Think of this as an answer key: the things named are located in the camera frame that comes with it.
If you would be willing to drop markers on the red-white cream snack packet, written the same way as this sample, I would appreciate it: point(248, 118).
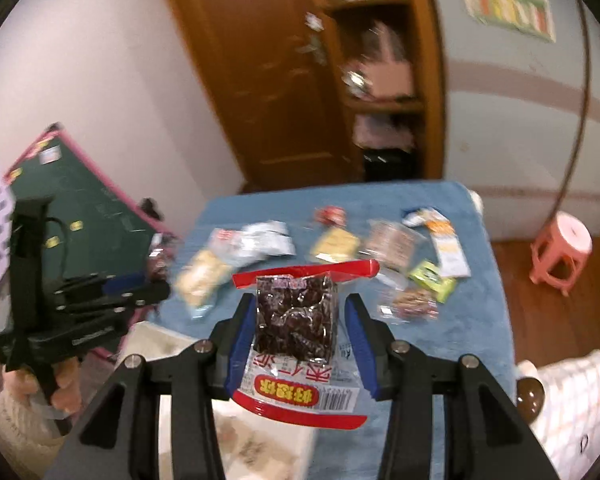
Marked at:
point(197, 280)

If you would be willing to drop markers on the pink bag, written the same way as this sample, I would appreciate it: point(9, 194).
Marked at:
point(392, 72)

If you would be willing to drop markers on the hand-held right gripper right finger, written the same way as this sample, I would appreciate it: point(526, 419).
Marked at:
point(360, 350)

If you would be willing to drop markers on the blue-white snack packet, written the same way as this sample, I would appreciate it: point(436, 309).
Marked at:
point(420, 216)

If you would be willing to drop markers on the small red snack packet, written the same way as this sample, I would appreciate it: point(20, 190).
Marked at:
point(330, 215)

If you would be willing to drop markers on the clear brownish snack packet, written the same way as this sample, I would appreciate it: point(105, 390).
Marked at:
point(391, 245)

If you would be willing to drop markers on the white cloth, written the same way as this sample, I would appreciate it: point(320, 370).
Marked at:
point(475, 200)

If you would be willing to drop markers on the black clip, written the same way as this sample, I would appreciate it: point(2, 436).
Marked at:
point(150, 205)

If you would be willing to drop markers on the orange-white snack packet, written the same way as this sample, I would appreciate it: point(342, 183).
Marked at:
point(449, 252)

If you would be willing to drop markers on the red-edged dark dates packet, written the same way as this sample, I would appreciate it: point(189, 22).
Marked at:
point(295, 310)

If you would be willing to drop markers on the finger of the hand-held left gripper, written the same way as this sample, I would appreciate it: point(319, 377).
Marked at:
point(125, 282)
point(145, 295)

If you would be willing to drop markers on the clear nuts snack packet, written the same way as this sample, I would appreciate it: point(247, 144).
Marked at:
point(412, 305)

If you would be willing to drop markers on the checked white bedding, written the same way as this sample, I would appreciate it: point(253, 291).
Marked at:
point(580, 410)

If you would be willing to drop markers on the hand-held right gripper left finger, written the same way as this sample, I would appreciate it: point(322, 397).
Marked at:
point(233, 360)

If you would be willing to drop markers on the pink plastic stool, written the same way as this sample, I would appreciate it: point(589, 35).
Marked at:
point(565, 240)

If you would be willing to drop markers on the green snack packet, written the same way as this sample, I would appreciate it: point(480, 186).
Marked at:
point(432, 280)

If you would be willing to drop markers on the dark hoop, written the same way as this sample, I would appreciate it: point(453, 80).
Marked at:
point(587, 85)

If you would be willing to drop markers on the folded pink towels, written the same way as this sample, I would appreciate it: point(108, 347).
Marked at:
point(382, 130)

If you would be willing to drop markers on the dark red snack packet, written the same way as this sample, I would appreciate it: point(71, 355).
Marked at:
point(161, 260)

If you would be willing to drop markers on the person's left hand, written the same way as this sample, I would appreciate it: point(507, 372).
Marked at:
point(66, 385)

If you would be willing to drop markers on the wooden door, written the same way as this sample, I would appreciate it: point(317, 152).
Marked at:
point(260, 75)

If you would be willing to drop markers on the person's left forearm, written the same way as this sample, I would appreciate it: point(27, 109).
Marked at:
point(15, 425)

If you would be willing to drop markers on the yellow snack packet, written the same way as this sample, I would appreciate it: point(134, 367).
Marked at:
point(335, 246)

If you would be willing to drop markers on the wooden shelf unit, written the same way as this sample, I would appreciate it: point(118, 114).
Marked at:
point(430, 60)

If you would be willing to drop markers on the black box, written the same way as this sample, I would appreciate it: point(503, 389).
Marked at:
point(387, 165)

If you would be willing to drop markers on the brown round knob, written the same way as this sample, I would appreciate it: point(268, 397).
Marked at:
point(530, 395)

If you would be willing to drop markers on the silver white snack packet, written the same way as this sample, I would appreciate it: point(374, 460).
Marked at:
point(267, 242)

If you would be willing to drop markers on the white door sticker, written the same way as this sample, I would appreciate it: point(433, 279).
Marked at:
point(313, 21)

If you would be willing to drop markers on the shiny crumpled wrappers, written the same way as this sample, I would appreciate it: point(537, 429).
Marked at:
point(355, 80)

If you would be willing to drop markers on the green chalkboard with pink frame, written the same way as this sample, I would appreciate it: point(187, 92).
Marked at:
point(80, 195)

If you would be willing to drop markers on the white plastic bin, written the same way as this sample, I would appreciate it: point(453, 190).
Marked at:
point(260, 440)

